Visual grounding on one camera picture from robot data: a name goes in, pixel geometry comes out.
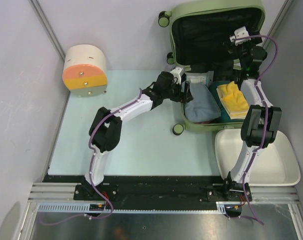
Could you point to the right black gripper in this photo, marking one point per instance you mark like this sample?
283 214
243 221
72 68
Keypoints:
234 47

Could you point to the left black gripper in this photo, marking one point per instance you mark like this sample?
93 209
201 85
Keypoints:
185 96

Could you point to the grey blue cloth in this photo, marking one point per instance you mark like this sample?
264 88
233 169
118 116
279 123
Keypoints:
203 108

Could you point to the green hard shell suitcase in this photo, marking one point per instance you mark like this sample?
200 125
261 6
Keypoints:
200 34

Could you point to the yellow cloth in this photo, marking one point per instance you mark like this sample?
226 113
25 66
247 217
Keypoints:
233 100

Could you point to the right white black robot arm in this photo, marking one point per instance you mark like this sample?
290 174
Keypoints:
260 126

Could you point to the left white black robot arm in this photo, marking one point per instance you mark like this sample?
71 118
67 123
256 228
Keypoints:
105 131

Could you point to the white folded cloth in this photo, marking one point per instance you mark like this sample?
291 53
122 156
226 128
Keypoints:
195 78

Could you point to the dark teal cloth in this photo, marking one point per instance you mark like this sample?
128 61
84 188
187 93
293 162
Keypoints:
224 117

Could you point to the light blue table mat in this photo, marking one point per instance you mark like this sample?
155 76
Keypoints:
147 145

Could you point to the round cream drawer cabinet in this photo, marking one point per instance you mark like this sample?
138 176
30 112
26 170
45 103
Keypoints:
85 70

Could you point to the white plastic tray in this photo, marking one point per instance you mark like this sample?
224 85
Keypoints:
277 166

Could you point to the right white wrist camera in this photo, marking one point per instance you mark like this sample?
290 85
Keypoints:
241 35

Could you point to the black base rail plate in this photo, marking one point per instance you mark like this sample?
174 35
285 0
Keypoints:
165 193

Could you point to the grey slotted cable duct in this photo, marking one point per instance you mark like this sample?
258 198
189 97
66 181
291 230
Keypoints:
93 208

